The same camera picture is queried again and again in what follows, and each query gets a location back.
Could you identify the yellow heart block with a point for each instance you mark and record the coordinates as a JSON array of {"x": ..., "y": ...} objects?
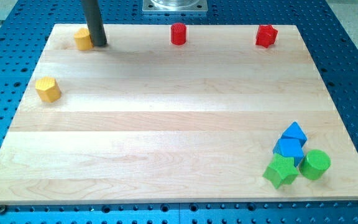
[{"x": 82, "y": 39}]

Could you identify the light wooden board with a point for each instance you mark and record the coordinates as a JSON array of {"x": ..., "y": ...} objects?
[{"x": 145, "y": 121}]

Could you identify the red cylinder block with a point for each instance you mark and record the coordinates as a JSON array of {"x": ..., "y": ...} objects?
[{"x": 178, "y": 33}]

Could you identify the blue triangle block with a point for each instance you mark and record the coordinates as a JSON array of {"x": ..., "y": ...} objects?
[{"x": 294, "y": 131}]

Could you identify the red star block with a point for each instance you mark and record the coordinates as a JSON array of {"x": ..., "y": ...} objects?
[{"x": 266, "y": 35}]

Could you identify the blue cube block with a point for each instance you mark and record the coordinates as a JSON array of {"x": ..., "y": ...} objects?
[{"x": 289, "y": 148}]

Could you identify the green star block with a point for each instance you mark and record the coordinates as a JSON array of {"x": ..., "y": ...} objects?
[{"x": 281, "y": 171}]

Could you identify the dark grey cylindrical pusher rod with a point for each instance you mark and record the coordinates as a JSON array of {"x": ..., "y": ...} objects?
[{"x": 94, "y": 22}]

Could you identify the yellow hexagon block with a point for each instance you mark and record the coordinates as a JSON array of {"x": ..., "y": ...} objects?
[{"x": 48, "y": 89}]

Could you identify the green cylinder block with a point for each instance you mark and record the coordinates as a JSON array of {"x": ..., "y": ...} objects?
[{"x": 315, "y": 164}]

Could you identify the blue perforated metal table plate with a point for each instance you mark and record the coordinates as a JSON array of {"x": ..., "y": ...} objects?
[{"x": 24, "y": 30}]

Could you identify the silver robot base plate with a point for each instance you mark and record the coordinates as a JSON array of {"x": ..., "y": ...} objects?
[{"x": 174, "y": 5}]

